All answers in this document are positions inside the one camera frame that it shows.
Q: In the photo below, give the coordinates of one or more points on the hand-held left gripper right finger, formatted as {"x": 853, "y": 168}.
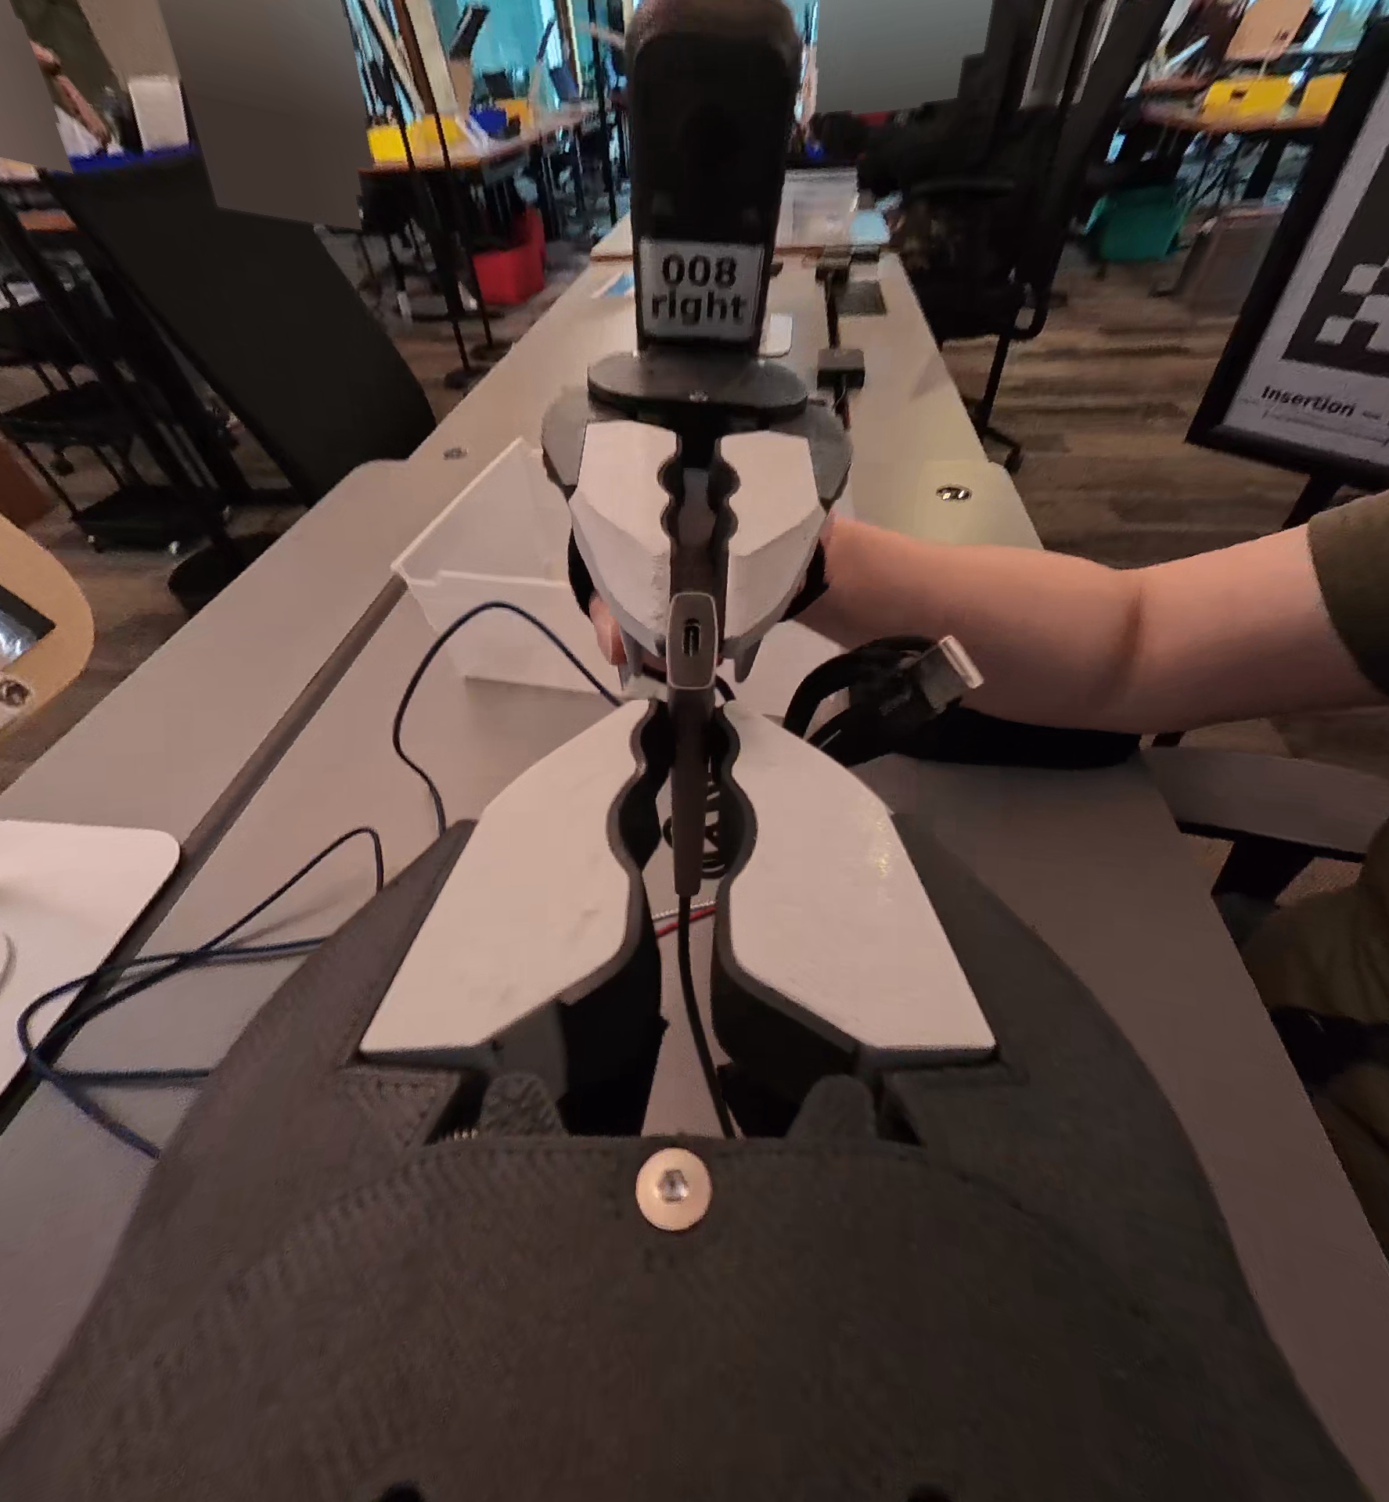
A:
{"x": 846, "y": 915}

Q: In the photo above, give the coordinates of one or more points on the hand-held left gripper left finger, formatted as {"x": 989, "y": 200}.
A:
{"x": 518, "y": 915}

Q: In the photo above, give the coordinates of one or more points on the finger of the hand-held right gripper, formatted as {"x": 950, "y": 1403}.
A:
{"x": 617, "y": 528}
{"x": 776, "y": 528}

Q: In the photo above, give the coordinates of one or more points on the translucent white plastic bin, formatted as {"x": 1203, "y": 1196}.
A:
{"x": 505, "y": 587}

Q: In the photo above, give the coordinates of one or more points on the person's right forearm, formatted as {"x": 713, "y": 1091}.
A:
{"x": 1057, "y": 644}

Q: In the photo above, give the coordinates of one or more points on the person's right hand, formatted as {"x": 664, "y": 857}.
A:
{"x": 606, "y": 633}

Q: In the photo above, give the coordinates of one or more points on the red storage crate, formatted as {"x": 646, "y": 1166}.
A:
{"x": 512, "y": 264}

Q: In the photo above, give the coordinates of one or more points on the yellow storage bin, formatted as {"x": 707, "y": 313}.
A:
{"x": 1269, "y": 99}
{"x": 406, "y": 140}

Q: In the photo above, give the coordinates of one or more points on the green storage bin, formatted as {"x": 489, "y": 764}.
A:
{"x": 1139, "y": 228}

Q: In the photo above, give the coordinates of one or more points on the instruction board on white stand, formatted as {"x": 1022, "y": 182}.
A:
{"x": 72, "y": 891}

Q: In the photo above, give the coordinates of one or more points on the black sign stand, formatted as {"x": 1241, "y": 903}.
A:
{"x": 1310, "y": 499}

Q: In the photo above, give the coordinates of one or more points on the framed marker sign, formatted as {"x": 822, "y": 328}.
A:
{"x": 1293, "y": 352}

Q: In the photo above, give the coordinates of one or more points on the person in olive shirt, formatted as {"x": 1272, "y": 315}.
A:
{"x": 1385, "y": 587}

